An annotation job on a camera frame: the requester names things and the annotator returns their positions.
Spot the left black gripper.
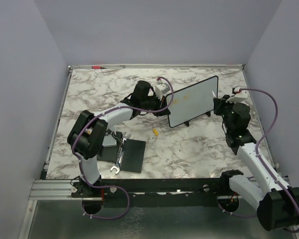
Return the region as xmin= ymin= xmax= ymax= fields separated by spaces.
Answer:
xmin=141 ymin=92 xmax=170 ymax=118

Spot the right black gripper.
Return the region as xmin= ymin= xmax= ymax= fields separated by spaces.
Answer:
xmin=213 ymin=94 xmax=240 ymax=131

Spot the yellow marker cap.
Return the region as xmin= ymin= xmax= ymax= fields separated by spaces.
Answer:
xmin=152 ymin=128 xmax=158 ymax=136

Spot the black framed whiteboard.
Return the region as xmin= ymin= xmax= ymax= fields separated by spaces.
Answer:
xmin=166 ymin=76 xmax=219 ymax=128

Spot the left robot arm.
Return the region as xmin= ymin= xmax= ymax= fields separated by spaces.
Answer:
xmin=67 ymin=77 xmax=173 ymax=197

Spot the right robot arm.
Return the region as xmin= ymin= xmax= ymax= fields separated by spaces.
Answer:
xmin=213 ymin=95 xmax=299 ymax=233

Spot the silver wrench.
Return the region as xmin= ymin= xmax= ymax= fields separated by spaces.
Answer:
xmin=110 ymin=132 xmax=131 ymax=175

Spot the black square mat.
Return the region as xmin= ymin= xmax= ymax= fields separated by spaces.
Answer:
xmin=97 ymin=139 xmax=146 ymax=173

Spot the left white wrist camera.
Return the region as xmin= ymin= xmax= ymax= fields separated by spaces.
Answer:
xmin=154 ymin=83 xmax=170 ymax=100

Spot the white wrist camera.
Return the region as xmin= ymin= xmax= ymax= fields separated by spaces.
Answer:
xmin=226 ymin=87 xmax=248 ymax=103
xmin=154 ymin=83 xmax=170 ymax=100

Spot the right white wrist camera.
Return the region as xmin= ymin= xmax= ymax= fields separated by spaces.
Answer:
xmin=226 ymin=87 xmax=248 ymax=103

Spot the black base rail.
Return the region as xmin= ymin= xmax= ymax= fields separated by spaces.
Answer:
xmin=39 ymin=169 xmax=250 ymax=209

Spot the red marker on rail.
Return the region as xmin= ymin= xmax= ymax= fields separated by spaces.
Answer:
xmin=91 ymin=66 xmax=107 ymax=69

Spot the aluminium table frame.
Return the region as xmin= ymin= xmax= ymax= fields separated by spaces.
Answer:
xmin=17 ymin=63 xmax=299 ymax=239

